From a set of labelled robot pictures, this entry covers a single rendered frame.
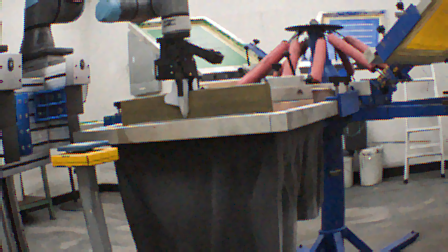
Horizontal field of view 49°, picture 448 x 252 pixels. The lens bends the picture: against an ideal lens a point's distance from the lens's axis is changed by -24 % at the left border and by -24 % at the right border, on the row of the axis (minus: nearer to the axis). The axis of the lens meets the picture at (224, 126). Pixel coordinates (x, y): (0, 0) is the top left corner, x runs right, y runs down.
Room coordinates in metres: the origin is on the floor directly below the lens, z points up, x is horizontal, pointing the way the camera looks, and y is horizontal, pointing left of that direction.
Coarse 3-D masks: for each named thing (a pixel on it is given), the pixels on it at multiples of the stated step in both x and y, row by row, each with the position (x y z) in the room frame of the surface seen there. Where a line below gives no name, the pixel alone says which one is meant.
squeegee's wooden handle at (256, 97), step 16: (160, 96) 1.53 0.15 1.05; (192, 96) 1.49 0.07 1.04; (208, 96) 1.47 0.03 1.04; (224, 96) 1.45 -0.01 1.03; (240, 96) 1.43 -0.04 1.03; (256, 96) 1.42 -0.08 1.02; (128, 112) 1.57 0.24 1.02; (144, 112) 1.55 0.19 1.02; (160, 112) 1.53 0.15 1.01; (176, 112) 1.51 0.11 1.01; (192, 112) 1.49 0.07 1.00; (208, 112) 1.47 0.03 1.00; (224, 112) 1.45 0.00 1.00; (240, 112) 1.43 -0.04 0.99
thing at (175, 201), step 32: (128, 160) 1.52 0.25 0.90; (160, 160) 1.48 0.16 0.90; (192, 160) 1.44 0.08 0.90; (224, 160) 1.41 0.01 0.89; (256, 160) 1.38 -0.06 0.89; (128, 192) 1.53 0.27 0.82; (160, 192) 1.48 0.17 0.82; (192, 192) 1.45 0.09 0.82; (224, 192) 1.42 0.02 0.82; (256, 192) 1.39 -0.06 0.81; (128, 224) 1.55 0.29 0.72; (160, 224) 1.51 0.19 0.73; (192, 224) 1.46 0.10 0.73; (224, 224) 1.43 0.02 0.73; (256, 224) 1.39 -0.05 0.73
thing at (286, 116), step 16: (272, 112) 1.28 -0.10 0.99; (288, 112) 1.26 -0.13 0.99; (304, 112) 1.36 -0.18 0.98; (320, 112) 1.49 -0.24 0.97; (336, 112) 1.66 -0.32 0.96; (96, 128) 1.60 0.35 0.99; (112, 128) 1.44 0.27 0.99; (128, 128) 1.41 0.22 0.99; (144, 128) 1.39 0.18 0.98; (160, 128) 1.37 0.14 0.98; (176, 128) 1.35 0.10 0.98; (192, 128) 1.34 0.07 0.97; (208, 128) 1.32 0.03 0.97; (224, 128) 1.31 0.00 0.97; (240, 128) 1.29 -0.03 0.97; (256, 128) 1.28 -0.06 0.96; (272, 128) 1.26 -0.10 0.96; (288, 128) 1.25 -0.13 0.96
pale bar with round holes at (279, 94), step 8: (272, 88) 2.13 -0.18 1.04; (280, 88) 2.11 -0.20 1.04; (288, 88) 2.10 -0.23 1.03; (296, 88) 2.09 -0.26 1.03; (304, 88) 2.08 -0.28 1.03; (344, 88) 2.01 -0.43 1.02; (360, 88) 1.98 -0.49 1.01; (368, 88) 1.98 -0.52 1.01; (272, 96) 2.13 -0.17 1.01; (280, 96) 2.11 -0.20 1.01; (288, 96) 2.10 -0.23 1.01; (296, 96) 2.09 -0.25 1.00; (304, 96) 2.08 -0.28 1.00; (312, 96) 2.06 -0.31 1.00
